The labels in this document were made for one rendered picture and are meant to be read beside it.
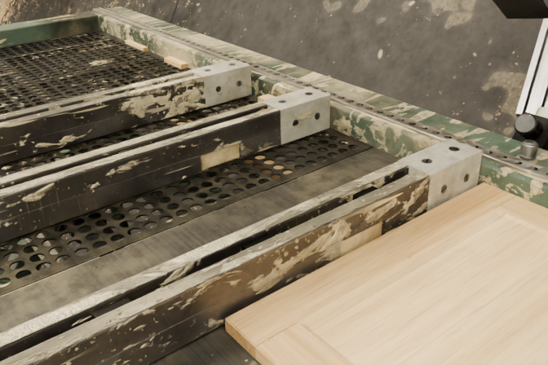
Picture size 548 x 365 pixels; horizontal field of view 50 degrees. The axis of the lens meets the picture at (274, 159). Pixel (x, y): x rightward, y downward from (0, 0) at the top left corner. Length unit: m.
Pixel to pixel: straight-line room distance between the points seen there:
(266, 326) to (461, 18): 1.75
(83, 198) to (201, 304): 0.33
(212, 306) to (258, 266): 0.07
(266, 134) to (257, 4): 1.96
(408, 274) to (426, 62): 1.55
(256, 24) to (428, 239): 2.22
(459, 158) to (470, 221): 0.10
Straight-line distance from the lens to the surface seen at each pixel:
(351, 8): 2.56
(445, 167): 0.88
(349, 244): 0.78
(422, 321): 0.68
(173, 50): 1.64
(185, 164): 0.98
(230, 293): 0.67
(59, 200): 0.91
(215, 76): 1.28
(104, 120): 1.19
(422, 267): 0.76
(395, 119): 1.08
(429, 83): 2.19
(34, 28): 2.00
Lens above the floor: 1.76
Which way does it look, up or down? 45 degrees down
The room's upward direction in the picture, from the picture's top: 65 degrees counter-clockwise
